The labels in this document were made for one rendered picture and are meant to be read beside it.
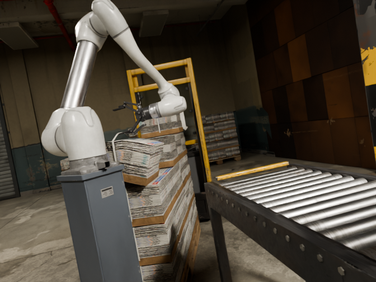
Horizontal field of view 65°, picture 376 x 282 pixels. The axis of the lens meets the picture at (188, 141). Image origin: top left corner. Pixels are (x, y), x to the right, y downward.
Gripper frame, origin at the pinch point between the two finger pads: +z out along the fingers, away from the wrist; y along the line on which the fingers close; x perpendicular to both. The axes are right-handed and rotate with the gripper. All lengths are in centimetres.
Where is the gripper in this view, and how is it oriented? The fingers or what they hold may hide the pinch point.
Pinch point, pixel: (118, 121)
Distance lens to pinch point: 177.8
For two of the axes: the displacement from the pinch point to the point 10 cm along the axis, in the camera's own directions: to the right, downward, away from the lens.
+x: 1.1, -0.6, 9.9
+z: -9.6, 2.5, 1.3
